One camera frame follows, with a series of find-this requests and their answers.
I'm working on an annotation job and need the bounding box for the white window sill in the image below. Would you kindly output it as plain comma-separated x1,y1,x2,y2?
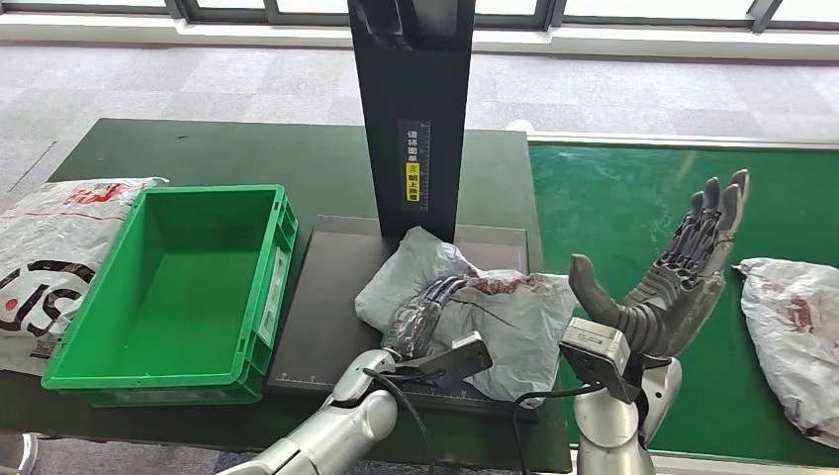
0,9,839,63

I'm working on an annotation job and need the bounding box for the white grey base part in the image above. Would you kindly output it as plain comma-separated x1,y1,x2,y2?
0,430,41,475

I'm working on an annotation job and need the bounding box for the black inbound scanner machine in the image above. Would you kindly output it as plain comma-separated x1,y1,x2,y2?
265,0,540,421

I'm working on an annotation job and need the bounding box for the green plastic crate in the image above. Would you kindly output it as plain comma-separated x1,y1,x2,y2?
41,184,300,408

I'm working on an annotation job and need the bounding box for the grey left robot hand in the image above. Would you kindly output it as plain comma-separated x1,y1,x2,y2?
382,275,470,360

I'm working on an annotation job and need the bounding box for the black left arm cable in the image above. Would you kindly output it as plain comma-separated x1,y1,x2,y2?
362,366,437,475

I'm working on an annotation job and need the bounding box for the grey parcel with long tear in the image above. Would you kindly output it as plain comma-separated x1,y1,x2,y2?
354,226,578,409

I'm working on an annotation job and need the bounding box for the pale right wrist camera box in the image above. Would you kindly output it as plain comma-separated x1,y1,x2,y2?
558,318,640,405

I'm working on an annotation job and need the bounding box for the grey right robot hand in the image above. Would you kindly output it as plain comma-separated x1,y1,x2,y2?
568,168,751,358

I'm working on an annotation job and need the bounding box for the grey parcel with red smear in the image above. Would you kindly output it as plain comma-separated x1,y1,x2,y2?
732,257,839,450

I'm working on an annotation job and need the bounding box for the white conveyor frame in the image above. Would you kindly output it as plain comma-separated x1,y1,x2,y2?
508,118,839,475

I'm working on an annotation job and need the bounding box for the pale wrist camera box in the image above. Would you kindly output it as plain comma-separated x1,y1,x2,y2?
558,318,640,405
409,331,494,388

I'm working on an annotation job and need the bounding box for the large white printed parcel bag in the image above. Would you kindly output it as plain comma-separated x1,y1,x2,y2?
0,176,168,376

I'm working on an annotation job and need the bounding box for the dark window frame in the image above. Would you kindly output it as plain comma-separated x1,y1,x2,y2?
0,0,839,34

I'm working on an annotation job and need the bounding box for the green conveyor belt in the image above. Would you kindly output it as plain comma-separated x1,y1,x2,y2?
529,141,839,468

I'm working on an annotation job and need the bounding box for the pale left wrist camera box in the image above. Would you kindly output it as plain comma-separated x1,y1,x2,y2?
409,331,494,388

